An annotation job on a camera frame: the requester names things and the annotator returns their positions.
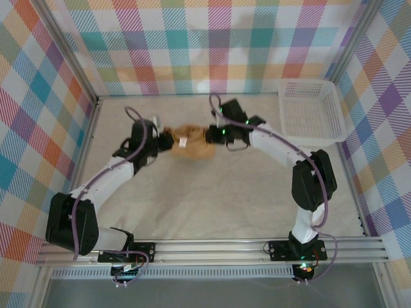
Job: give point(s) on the tan orange t-shirt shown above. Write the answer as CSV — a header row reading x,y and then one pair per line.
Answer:
x,y
196,147

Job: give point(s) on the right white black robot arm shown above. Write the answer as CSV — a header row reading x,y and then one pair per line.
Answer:
x,y
276,146

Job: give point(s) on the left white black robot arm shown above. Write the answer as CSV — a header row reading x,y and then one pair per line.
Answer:
x,y
106,179

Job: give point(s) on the white plastic mesh basket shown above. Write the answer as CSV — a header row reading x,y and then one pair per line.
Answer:
x,y
308,102

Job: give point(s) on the long aluminium base rail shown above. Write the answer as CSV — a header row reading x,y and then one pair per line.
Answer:
x,y
208,251

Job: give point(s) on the aluminium frame post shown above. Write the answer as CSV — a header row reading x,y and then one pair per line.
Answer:
x,y
66,48
356,38

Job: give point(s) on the aluminium frame leg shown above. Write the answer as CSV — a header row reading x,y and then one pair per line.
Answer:
x,y
40,288
385,285

